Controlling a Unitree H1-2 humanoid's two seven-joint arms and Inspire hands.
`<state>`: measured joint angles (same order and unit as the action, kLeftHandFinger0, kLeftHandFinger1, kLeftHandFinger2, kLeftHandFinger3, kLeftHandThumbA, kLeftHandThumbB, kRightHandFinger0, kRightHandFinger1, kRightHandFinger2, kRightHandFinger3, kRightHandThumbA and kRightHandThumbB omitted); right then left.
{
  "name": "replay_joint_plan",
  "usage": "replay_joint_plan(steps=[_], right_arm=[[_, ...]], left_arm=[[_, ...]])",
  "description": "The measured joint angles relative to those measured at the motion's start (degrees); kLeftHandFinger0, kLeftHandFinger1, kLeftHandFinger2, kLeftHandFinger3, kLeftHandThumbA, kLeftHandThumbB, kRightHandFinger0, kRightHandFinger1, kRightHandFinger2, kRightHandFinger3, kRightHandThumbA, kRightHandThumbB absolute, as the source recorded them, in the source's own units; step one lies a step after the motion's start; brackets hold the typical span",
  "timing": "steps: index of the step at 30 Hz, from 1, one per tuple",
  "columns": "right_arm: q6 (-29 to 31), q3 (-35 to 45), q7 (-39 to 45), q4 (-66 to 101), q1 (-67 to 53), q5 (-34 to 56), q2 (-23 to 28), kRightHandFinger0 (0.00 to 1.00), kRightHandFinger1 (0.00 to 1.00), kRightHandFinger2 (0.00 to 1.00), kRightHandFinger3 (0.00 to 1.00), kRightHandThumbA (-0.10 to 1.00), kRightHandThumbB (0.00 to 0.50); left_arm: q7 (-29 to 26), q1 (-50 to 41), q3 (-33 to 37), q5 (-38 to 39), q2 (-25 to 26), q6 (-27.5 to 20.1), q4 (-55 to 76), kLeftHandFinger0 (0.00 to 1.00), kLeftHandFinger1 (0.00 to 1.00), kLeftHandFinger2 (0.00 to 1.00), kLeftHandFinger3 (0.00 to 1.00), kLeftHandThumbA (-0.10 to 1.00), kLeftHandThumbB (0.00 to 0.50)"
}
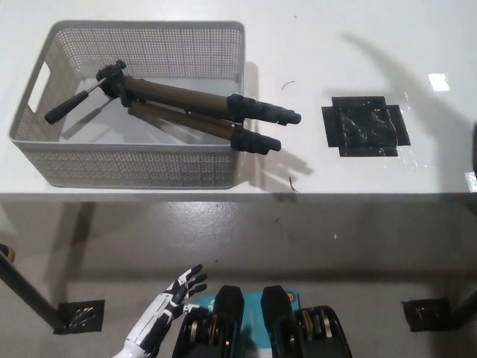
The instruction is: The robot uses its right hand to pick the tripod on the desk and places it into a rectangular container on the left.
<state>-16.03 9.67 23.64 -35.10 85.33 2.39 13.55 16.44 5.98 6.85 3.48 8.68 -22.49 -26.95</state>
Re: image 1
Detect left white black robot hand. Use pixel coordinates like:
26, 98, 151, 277
124, 264, 209, 354

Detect brown and black tripod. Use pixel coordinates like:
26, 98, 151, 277
44, 60, 302, 154

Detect black tape patch on desk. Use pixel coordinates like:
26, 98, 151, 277
320, 95, 411, 158

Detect black table leg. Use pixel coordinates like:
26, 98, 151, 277
0, 248, 60, 327
449, 286, 477, 331

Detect grey perforated plastic basket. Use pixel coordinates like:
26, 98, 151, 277
7, 20, 258, 190

